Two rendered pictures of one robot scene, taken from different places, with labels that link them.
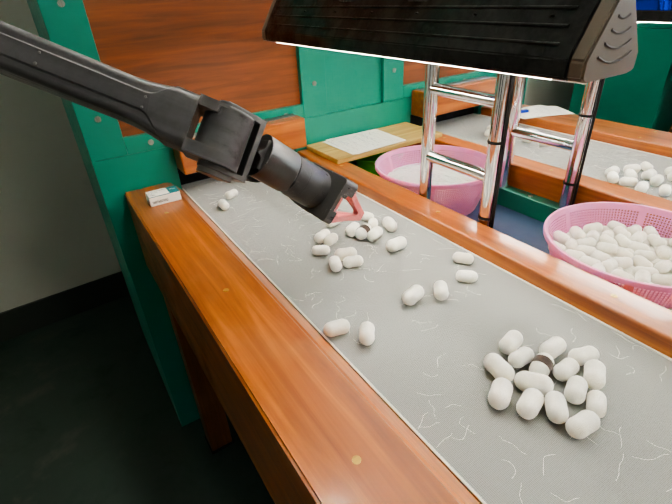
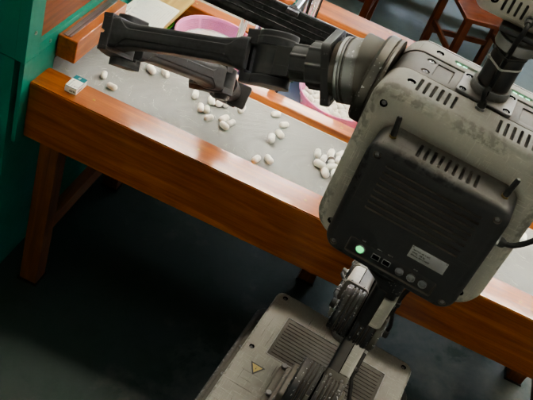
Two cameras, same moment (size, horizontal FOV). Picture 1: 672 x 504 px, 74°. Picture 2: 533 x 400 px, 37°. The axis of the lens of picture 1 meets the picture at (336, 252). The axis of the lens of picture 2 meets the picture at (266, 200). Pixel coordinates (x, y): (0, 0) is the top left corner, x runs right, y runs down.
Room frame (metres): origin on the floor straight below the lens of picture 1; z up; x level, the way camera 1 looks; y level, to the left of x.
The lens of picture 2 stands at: (-0.67, 1.40, 2.06)
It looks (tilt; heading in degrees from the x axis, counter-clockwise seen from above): 39 degrees down; 306
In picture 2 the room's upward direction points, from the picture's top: 22 degrees clockwise
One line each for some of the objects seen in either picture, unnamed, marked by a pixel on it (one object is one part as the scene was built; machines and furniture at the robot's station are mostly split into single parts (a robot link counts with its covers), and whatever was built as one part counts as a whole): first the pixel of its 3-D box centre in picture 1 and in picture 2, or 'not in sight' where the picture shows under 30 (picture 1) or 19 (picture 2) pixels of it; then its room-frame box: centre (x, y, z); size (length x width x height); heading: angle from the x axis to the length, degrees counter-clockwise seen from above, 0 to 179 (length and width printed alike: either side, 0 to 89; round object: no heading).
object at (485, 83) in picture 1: (456, 95); not in sight; (1.36, -0.38, 0.83); 0.30 x 0.06 x 0.07; 121
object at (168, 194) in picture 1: (163, 195); (75, 85); (0.84, 0.34, 0.77); 0.06 x 0.04 x 0.02; 121
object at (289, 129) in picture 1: (242, 141); (92, 28); (1.01, 0.20, 0.83); 0.30 x 0.06 x 0.07; 121
